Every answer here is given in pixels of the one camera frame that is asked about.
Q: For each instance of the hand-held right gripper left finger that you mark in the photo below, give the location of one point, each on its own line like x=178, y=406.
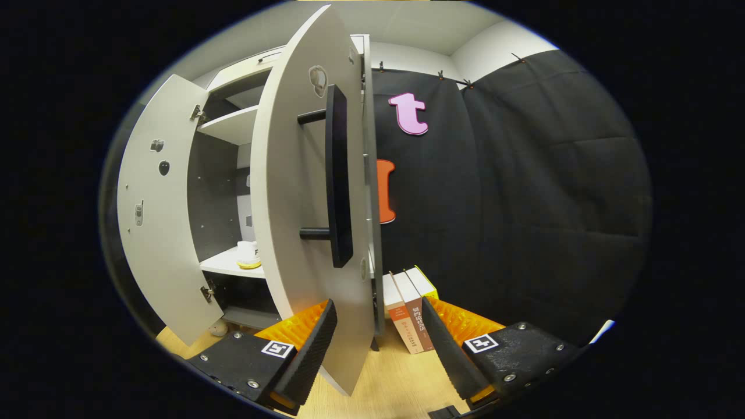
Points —
x=311, y=355

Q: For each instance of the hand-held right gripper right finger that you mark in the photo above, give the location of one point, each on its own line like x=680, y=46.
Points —
x=448, y=355

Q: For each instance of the white striped canvas shoe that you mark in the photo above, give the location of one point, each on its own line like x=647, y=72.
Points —
x=247, y=251

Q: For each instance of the white shoe cabinet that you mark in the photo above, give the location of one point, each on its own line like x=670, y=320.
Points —
x=221, y=265

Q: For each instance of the white cabinet door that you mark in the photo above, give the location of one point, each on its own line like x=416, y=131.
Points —
x=291, y=203
x=163, y=244

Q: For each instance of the white and orange book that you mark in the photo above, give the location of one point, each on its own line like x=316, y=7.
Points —
x=401, y=326

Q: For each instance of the white and yellow book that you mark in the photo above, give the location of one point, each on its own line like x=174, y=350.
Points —
x=424, y=285

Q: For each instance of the white plush toy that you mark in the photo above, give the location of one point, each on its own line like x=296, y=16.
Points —
x=218, y=329

